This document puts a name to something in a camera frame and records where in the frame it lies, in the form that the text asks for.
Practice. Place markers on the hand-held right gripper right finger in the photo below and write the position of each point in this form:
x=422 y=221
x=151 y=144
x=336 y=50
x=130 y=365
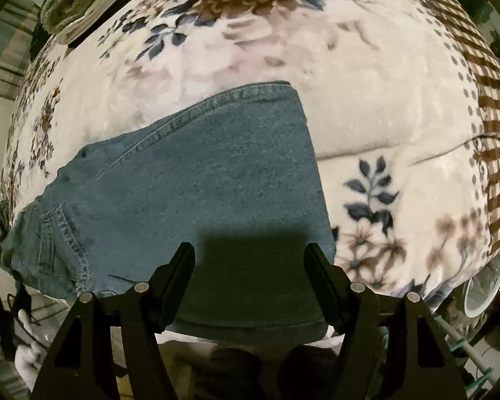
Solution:
x=321 y=277

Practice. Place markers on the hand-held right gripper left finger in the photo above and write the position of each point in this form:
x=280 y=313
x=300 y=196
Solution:
x=177 y=277

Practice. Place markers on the blue denim pants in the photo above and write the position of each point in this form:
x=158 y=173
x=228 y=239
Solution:
x=212 y=175

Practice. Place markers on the teal storage rack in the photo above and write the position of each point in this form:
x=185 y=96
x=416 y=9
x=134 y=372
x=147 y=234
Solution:
x=458 y=338

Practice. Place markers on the white round container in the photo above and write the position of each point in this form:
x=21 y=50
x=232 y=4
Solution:
x=483 y=287

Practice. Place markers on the floral plush blanket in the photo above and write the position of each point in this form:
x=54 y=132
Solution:
x=379 y=91

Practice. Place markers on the grey-green striped curtain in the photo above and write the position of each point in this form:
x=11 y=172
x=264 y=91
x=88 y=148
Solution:
x=4 y=50

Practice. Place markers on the folded grey fleece garment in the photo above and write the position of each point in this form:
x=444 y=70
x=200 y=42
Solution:
x=66 y=12

